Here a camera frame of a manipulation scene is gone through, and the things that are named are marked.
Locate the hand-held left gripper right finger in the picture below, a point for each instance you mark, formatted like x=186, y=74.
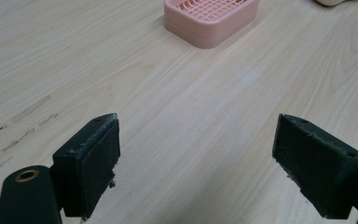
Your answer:
x=317, y=168

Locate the cream soap bar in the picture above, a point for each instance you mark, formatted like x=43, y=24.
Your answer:
x=330, y=2

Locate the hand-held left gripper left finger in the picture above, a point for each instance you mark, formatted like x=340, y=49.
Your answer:
x=87, y=174

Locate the pink soap dish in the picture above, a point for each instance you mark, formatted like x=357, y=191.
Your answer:
x=210, y=20

